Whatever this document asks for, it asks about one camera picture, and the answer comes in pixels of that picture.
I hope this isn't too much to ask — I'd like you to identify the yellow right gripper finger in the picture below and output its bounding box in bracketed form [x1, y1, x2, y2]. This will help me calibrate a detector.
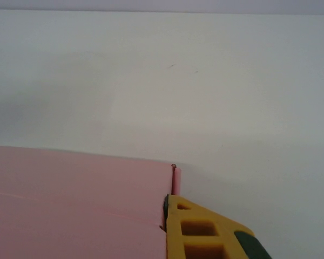
[163, 193, 272, 259]

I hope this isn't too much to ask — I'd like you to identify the pink paper box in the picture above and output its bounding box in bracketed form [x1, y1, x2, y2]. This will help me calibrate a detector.
[0, 145, 183, 259]

